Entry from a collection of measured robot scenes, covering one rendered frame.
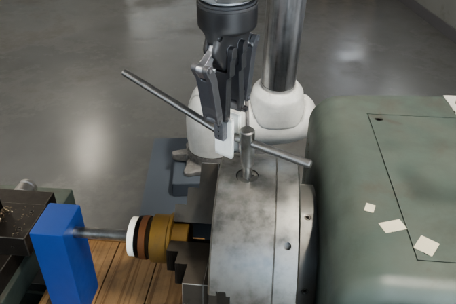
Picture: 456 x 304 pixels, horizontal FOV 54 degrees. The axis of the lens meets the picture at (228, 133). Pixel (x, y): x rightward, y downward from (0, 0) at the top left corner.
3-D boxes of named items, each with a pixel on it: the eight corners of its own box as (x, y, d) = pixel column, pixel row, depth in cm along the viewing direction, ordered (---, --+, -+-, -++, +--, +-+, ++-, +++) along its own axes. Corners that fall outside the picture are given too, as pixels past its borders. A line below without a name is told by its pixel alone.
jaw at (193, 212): (239, 224, 80) (243, 159, 82) (237, 226, 75) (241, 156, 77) (178, 220, 81) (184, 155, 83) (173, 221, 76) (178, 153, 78)
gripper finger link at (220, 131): (227, 108, 61) (215, 118, 59) (227, 138, 64) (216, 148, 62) (218, 105, 62) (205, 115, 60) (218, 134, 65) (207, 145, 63)
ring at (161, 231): (193, 202, 79) (142, 199, 80) (184, 240, 71) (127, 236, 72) (195, 239, 84) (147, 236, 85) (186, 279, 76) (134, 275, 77)
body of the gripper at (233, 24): (220, -18, 58) (221, 47, 64) (180, 0, 52) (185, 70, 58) (271, -9, 55) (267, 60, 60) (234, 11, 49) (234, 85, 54)
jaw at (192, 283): (235, 241, 73) (229, 290, 62) (235, 267, 75) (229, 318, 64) (169, 237, 74) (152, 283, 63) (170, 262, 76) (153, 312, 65)
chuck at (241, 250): (269, 237, 98) (277, 119, 80) (264, 385, 73) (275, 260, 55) (229, 235, 99) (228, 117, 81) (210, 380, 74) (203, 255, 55)
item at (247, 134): (256, 188, 70) (257, 127, 63) (249, 196, 68) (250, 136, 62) (244, 183, 71) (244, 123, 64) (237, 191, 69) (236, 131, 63)
